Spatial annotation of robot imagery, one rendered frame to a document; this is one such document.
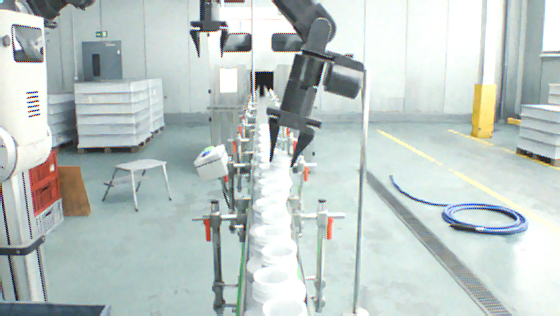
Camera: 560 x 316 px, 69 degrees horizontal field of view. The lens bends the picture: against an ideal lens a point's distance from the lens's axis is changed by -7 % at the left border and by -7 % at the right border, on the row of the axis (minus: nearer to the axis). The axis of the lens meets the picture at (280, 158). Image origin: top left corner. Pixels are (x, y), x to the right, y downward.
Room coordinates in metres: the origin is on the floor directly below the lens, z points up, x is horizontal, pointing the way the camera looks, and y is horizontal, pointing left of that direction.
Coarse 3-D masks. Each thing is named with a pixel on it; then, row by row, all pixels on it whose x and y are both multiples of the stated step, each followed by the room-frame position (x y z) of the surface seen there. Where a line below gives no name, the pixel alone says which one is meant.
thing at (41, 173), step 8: (48, 160) 3.50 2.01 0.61; (56, 160) 3.65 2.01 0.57; (32, 168) 3.19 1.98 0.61; (40, 168) 3.33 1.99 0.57; (48, 168) 3.48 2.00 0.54; (56, 168) 3.63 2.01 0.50; (32, 176) 3.17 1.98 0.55; (40, 176) 3.31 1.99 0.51; (48, 176) 3.45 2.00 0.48; (32, 184) 3.15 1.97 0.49; (40, 184) 3.29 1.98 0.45
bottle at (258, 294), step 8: (256, 272) 0.38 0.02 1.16; (264, 272) 0.39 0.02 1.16; (272, 272) 0.39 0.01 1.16; (280, 272) 0.39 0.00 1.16; (288, 272) 0.38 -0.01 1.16; (256, 280) 0.37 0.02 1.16; (264, 280) 0.39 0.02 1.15; (272, 280) 0.39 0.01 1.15; (280, 280) 0.39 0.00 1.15; (288, 280) 0.37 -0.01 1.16; (256, 288) 0.37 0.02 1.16; (264, 288) 0.36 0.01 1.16; (272, 288) 0.36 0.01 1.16; (280, 288) 0.36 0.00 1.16; (288, 288) 0.37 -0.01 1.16; (256, 296) 0.37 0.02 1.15; (264, 296) 0.36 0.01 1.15; (272, 296) 0.36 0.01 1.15; (280, 296) 0.36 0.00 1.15; (288, 296) 0.37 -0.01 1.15; (256, 304) 0.37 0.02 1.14; (248, 312) 0.37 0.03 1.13; (256, 312) 0.36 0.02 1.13
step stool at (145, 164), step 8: (144, 160) 4.40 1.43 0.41; (152, 160) 4.40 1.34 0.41; (120, 168) 4.07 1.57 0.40; (128, 168) 4.03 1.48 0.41; (136, 168) 4.04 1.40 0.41; (144, 168) 4.10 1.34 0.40; (128, 176) 4.49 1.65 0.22; (136, 176) 4.50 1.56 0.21; (144, 176) 4.50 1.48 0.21; (104, 184) 4.24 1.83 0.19; (112, 184) 4.17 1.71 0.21; (120, 184) 4.19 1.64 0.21; (168, 192) 4.31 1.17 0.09; (104, 200) 4.27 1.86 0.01; (136, 200) 3.96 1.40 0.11; (136, 208) 3.95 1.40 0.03
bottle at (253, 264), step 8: (256, 232) 0.49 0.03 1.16; (264, 232) 0.51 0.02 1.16; (272, 232) 0.51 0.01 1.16; (280, 232) 0.50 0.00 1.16; (256, 240) 0.49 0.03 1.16; (264, 240) 0.48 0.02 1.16; (272, 240) 0.48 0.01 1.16; (280, 240) 0.48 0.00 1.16; (256, 248) 0.48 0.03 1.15; (256, 256) 0.49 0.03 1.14; (248, 264) 0.49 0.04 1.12; (256, 264) 0.48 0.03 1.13; (248, 272) 0.48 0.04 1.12; (248, 280) 0.48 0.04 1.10; (248, 288) 0.48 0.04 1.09; (248, 296) 0.48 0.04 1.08; (248, 304) 0.48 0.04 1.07
